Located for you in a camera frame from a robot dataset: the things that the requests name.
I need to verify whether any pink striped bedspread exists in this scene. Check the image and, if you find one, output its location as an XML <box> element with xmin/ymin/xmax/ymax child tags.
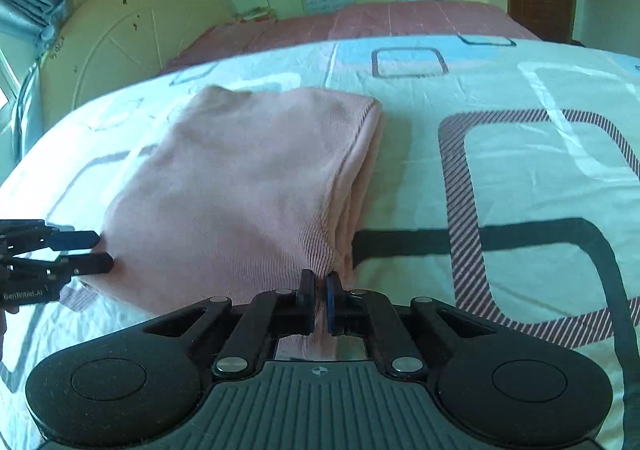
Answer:
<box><xmin>157</xmin><ymin>0</ymin><xmax>542</xmax><ymax>76</ymax></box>

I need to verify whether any blue curtain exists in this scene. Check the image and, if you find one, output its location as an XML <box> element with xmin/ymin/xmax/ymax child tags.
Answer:
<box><xmin>0</xmin><ymin>0</ymin><xmax>69</xmax><ymax>158</ymax></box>

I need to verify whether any pink sweater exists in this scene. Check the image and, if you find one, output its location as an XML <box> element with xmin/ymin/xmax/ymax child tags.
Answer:
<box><xmin>80</xmin><ymin>84</ymin><xmax>386</xmax><ymax>364</ymax></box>

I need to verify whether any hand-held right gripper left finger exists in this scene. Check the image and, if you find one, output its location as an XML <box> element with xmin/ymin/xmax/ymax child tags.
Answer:
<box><xmin>142</xmin><ymin>269</ymin><xmax>318</xmax><ymax>379</ymax></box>

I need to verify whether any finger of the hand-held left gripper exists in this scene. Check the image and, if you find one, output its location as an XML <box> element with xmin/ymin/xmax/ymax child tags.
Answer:
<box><xmin>0</xmin><ymin>219</ymin><xmax>100</xmax><ymax>256</ymax></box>
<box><xmin>0</xmin><ymin>252</ymin><xmax>115</xmax><ymax>287</ymax></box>

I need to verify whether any cream round headboard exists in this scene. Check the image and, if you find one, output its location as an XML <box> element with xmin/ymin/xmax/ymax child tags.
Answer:
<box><xmin>37</xmin><ymin>0</ymin><xmax>234</xmax><ymax>131</ymax></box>

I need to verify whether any white clutter on bedspread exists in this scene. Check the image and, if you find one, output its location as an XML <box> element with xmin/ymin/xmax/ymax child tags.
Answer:
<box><xmin>234</xmin><ymin>6</ymin><xmax>274</xmax><ymax>22</ymax></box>

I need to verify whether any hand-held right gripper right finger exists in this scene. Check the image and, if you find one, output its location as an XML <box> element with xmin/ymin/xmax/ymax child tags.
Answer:
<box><xmin>325</xmin><ymin>271</ymin><xmax>502</xmax><ymax>379</ymax></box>

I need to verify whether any patterned white bed sheet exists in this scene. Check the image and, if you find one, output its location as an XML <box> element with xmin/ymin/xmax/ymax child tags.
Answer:
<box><xmin>0</xmin><ymin>37</ymin><xmax>640</xmax><ymax>450</ymax></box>

